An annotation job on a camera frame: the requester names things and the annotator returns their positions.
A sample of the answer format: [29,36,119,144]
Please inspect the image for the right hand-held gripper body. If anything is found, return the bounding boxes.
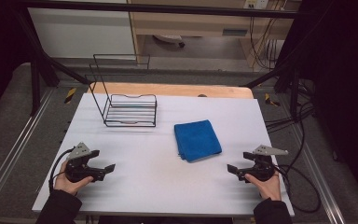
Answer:
[247,145,289,183]

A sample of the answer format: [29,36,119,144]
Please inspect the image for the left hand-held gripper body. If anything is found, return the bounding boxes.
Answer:
[64,142,101,184]

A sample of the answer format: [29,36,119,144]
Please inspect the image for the black wire rack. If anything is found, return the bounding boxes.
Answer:
[85,53,158,128]

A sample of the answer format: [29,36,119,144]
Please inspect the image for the blue towel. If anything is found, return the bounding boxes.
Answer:
[173,119,223,163]

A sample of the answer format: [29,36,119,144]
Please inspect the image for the person's left hand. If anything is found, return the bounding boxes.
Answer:
[54,161,95,196]

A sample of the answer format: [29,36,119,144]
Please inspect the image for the person's right hand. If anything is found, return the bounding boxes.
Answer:
[244,174,282,202]

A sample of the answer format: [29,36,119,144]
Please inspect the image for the black curtain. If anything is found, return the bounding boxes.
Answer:
[0,0,32,125]
[301,0,358,213]

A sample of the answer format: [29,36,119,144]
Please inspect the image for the white cabinet panel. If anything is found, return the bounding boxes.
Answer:
[27,0,137,60]

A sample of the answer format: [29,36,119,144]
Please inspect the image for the grey chair base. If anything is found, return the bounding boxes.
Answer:
[153,34,186,49]

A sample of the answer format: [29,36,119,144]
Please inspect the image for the left hand-held gripper black cable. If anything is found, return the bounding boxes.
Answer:
[48,147,76,194]

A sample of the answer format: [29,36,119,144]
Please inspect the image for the hand-held gripper black cable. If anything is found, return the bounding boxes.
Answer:
[48,147,76,194]
[273,164,322,214]

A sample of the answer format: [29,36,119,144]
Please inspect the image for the black floor cables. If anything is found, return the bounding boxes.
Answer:
[265,78,315,134]

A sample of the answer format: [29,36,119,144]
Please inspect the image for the aluminium floor rail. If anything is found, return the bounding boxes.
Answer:
[0,88,55,213]
[292,124,346,224]

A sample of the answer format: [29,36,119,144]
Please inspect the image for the right hand-held gripper black cable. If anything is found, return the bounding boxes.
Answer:
[273,164,322,214]

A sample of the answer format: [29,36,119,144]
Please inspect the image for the hanging cable bundle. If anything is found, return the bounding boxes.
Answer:
[249,17,285,71]

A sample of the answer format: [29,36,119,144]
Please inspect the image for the white wall socket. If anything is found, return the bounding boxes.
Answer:
[243,0,269,9]

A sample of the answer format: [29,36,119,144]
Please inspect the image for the black metal frame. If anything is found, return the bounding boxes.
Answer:
[12,0,311,118]

